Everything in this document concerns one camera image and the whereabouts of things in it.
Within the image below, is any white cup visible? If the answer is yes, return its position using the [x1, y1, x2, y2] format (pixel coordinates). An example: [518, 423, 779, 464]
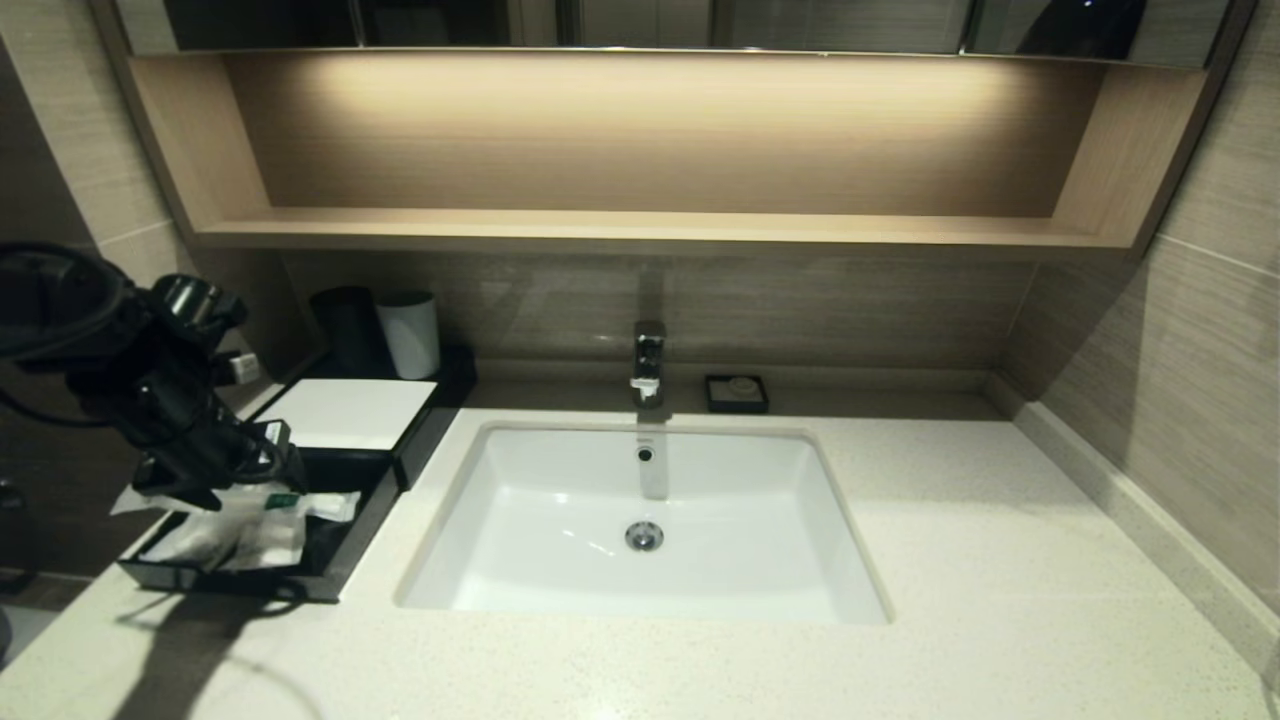
[376, 291, 442, 382]

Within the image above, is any black drawer of box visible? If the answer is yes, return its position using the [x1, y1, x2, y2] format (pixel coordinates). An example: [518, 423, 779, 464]
[118, 450, 404, 603]

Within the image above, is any toothbrush packet dark green band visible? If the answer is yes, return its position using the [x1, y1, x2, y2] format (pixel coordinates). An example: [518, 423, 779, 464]
[110, 485, 362, 524]

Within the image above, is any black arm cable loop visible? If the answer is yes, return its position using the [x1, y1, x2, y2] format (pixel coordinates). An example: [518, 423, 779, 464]
[0, 243, 137, 429]

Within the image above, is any clear plastic packet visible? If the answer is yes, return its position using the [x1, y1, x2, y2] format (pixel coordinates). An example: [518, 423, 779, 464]
[143, 510, 241, 574]

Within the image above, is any packet with cotton swabs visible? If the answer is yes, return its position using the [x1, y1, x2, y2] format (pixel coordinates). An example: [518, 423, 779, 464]
[222, 488, 310, 572]

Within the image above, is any chrome faucet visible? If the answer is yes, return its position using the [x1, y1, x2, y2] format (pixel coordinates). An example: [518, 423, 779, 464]
[630, 320, 669, 407]

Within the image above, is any black soap dish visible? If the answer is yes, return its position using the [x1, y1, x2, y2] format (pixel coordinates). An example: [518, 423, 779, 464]
[705, 374, 771, 415]

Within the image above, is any mirror cabinet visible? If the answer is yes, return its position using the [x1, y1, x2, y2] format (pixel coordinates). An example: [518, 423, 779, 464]
[100, 0, 1256, 69]

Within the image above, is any white ceramic sink basin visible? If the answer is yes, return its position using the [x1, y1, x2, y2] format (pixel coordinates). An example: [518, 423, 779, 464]
[395, 420, 894, 626]

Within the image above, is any black cup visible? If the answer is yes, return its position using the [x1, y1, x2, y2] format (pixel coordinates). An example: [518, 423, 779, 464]
[310, 287, 389, 379]

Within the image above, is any wooden wall shelf niche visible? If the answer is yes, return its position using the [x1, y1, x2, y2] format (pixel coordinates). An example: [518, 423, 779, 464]
[90, 48, 1241, 261]

